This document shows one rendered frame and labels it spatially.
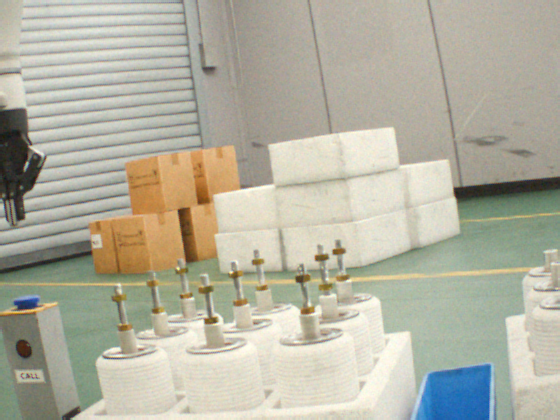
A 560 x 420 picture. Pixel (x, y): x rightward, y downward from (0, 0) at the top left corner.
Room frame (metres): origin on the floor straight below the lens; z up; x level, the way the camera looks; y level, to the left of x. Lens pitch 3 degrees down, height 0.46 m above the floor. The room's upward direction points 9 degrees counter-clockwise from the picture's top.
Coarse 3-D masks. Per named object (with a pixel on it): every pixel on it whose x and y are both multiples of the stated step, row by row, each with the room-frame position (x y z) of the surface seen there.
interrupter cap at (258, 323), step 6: (258, 318) 1.20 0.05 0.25; (264, 318) 1.19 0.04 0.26; (228, 324) 1.19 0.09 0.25; (234, 324) 1.19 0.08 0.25; (252, 324) 1.18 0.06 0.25; (258, 324) 1.17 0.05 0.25; (264, 324) 1.15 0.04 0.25; (270, 324) 1.16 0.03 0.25; (222, 330) 1.15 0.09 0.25; (228, 330) 1.14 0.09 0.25; (234, 330) 1.14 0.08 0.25; (240, 330) 1.13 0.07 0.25; (246, 330) 1.13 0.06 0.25; (252, 330) 1.14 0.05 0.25
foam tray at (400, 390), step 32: (384, 352) 1.19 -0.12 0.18; (384, 384) 1.03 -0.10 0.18; (96, 416) 1.04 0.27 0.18; (128, 416) 1.03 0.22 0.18; (160, 416) 1.02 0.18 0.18; (192, 416) 1.00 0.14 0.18; (224, 416) 0.98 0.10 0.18; (256, 416) 0.97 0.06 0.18; (288, 416) 0.96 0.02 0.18; (320, 416) 0.95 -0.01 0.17; (352, 416) 0.94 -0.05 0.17; (384, 416) 1.00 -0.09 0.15
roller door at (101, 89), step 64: (64, 0) 6.71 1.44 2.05; (128, 0) 7.20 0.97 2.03; (192, 0) 7.68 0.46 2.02; (64, 64) 6.69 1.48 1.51; (128, 64) 7.15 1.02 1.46; (192, 64) 7.62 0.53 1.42; (64, 128) 6.63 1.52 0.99; (128, 128) 7.09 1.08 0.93; (192, 128) 7.59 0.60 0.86; (64, 192) 6.59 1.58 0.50; (128, 192) 7.03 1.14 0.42; (0, 256) 6.07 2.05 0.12; (64, 256) 6.49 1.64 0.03
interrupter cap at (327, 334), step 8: (320, 328) 1.06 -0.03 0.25; (328, 328) 1.05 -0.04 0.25; (336, 328) 1.04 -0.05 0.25; (288, 336) 1.05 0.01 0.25; (296, 336) 1.04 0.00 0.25; (328, 336) 1.01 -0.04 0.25; (336, 336) 1.00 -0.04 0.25; (288, 344) 1.00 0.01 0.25; (296, 344) 1.00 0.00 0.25; (304, 344) 0.99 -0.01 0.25; (312, 344) 0.99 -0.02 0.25
